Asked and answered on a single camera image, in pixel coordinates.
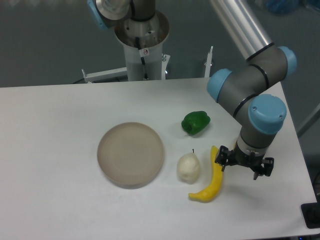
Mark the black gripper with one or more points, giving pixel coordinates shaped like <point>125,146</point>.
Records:
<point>259,165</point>

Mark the beige round plate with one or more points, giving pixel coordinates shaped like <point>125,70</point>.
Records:
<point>130,154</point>

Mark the white upright bracket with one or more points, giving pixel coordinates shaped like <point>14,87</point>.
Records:
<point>209,62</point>

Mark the yellow banana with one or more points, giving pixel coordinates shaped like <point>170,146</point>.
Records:
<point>211,191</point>

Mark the black device at table edge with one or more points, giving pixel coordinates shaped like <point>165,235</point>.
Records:
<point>311,214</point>

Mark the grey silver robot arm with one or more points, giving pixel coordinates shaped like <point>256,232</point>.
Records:
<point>241,94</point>

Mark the white metal frame bracket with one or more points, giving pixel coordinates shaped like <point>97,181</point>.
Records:
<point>104,76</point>

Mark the blue plastic bag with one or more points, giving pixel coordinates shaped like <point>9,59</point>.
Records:
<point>281,7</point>

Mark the green bell pepper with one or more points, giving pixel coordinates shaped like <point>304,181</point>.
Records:
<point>194,122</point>

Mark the orange fruit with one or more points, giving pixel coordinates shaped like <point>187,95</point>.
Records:
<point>234,145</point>

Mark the white pear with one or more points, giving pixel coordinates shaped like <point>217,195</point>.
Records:
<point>188,168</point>

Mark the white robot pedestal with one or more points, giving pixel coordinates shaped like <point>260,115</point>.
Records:
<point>142,43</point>

